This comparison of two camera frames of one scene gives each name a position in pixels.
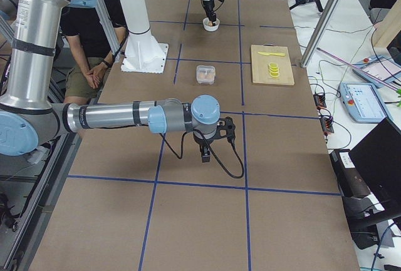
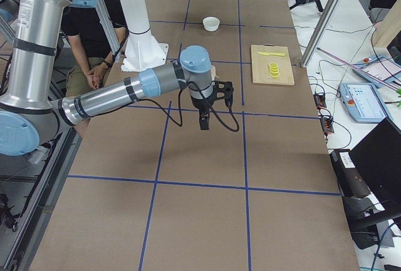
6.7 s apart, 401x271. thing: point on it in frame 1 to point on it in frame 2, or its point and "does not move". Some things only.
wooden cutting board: (260, 63) does not move
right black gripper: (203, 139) to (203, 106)
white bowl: (205, 22) does not move
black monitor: (378, 158) does not move
